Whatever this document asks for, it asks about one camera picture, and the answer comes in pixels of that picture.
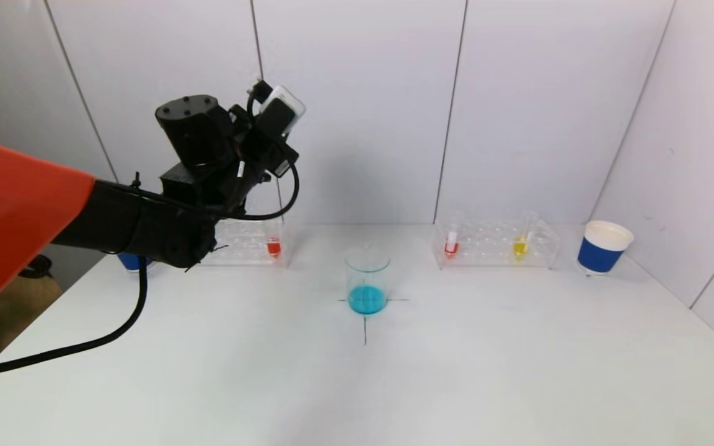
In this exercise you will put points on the clear glass beaker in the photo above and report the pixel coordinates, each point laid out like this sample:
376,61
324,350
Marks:
367,291

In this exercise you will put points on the test tube with yellow pigment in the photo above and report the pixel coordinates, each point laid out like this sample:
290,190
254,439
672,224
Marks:
519,248

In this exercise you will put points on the test tube with orange-red pigment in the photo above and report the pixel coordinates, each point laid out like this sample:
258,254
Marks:
274,248

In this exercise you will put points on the black stand in background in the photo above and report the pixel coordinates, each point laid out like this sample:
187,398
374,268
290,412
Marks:
38,266

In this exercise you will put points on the clear acrylic test tube rack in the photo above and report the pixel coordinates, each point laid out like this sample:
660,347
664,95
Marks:
487,251
245,251

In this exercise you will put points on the blue and white paper cup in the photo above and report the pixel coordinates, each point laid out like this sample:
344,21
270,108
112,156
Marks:
599,255
132,262

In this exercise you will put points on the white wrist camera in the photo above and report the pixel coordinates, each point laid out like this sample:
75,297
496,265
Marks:
289,105

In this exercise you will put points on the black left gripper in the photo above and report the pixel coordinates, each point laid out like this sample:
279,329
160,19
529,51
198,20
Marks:
264,148

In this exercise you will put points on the white-labelled test tube red pigment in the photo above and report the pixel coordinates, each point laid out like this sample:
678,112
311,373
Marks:
451,248

